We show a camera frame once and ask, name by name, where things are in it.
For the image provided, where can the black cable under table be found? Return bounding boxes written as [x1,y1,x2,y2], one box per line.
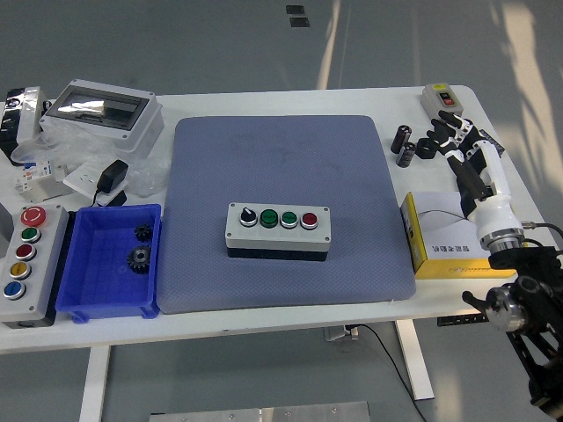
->
[349,324,428,422]

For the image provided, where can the yellow and white cardboard box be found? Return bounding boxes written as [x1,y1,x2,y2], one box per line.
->
[401,191,518,281]

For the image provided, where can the white wall socket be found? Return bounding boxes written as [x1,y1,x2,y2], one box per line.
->
[62,161,128,207]

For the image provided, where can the white table leg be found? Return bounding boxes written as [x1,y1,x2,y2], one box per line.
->
[394,318,435,401]
[78,345,111,422]

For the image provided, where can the black cylindrical capacitor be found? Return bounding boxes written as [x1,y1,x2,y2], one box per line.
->
[391,124,413,155]
[395,141,417,167]

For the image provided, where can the grey enclosure with clear lid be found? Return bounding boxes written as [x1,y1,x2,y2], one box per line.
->
[39,78,165,154]

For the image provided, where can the large black gear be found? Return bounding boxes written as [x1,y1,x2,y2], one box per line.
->
[126,244,153,276]

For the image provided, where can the white circuit breaker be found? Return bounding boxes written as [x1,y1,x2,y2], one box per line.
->
[12,158,67,194]

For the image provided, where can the grey four-button control box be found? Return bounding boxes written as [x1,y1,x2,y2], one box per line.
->
[224,201,332,263]

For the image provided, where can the black hex nut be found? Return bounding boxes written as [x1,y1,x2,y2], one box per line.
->
[415,137,440,160]

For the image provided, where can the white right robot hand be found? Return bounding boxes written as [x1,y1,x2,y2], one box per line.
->
[424,109,525,248]

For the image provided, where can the black table control panel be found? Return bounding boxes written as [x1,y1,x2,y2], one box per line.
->
[436,312,492,327]

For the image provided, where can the clear plastic bag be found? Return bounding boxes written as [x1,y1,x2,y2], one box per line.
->
[11,118,171,199]

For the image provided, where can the black power adapter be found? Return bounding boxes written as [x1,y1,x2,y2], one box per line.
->
[91,158,130,207]

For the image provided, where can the blue plastic bin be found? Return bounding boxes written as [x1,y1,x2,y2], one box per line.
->
[55,202,163,325]

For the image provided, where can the silver and black device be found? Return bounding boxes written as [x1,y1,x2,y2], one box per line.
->
[0,86,53,166]

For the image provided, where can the grey two-button switch box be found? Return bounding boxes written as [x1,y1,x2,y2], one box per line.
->
[420,83,466,127]

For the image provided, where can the grey bracket under table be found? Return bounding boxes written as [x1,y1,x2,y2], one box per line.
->
[324,324,360,342]

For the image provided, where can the black module with green terminal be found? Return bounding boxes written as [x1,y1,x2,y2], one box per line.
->
[478,127,506,156]

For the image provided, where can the grey five-button control box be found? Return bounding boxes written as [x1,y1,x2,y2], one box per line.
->
[0,204,70,330]

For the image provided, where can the flat metal plate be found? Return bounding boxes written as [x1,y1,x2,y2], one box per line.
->
[33,178,75,204]

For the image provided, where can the grey metal base plate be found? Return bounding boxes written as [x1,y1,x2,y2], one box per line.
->
[148,400,371,422]

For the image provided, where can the grey-blue table mat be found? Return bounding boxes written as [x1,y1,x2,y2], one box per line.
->
[157,114,417,316]

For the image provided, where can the grey block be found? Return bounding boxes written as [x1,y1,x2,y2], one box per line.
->
[0,204,13,258]

